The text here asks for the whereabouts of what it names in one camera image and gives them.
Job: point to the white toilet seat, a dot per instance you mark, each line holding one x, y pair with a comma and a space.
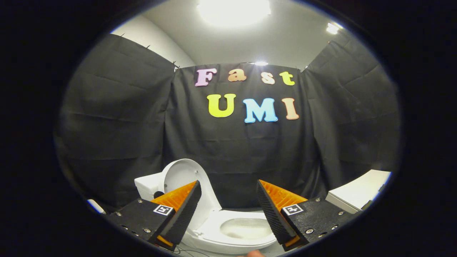
210, 228

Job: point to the black backdrop cloth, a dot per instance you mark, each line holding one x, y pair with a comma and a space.
250, 157

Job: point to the white drawer cabinet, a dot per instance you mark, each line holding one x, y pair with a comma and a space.
357, 192

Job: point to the small ceiling light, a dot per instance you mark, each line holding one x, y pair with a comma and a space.
260, 63

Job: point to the white ceramic toilet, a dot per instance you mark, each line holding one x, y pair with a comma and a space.
148, 185

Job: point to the white toilet lid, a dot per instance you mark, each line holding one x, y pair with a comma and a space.
182, 171

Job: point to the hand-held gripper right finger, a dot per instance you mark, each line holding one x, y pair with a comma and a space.
273, 217

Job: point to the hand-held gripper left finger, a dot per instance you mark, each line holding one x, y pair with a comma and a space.
185, 214

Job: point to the large round ceiling light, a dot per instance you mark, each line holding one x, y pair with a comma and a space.
234, 10

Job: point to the small ceiling spotlights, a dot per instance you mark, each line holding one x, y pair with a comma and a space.
332, 28

